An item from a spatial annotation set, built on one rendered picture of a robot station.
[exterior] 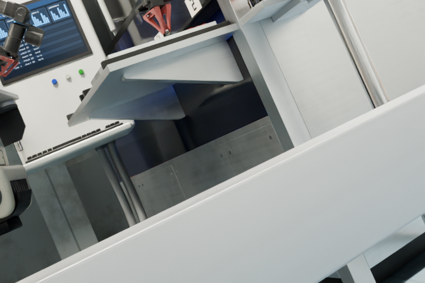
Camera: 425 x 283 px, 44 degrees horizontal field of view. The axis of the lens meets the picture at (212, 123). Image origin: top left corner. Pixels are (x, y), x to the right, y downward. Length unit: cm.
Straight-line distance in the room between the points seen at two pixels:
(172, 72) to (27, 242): 324
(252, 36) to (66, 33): 111
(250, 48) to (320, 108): 27
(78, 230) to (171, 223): 384
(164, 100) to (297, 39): 64
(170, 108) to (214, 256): 155
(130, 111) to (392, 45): 93
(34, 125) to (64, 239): 207
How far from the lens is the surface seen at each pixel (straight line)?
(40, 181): 430
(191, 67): 151
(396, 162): 60
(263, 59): 150
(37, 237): 455
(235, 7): 152
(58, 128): 233
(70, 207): 429
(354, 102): 164
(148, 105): 198
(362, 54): 141
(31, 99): 236
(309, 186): 53
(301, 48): 158
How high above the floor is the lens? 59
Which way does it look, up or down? 2 degrees up
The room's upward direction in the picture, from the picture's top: 24 degrees counter-clockwise
